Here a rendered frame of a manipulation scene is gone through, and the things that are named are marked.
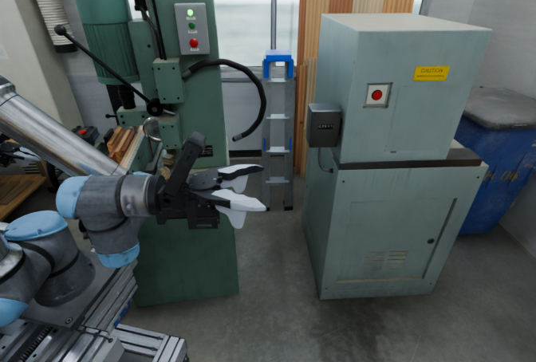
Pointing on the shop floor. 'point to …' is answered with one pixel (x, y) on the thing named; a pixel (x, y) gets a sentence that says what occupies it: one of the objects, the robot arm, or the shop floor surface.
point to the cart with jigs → (21, 188)
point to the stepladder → (277, 121)
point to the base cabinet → (184, 261)
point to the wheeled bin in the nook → (498, 151)
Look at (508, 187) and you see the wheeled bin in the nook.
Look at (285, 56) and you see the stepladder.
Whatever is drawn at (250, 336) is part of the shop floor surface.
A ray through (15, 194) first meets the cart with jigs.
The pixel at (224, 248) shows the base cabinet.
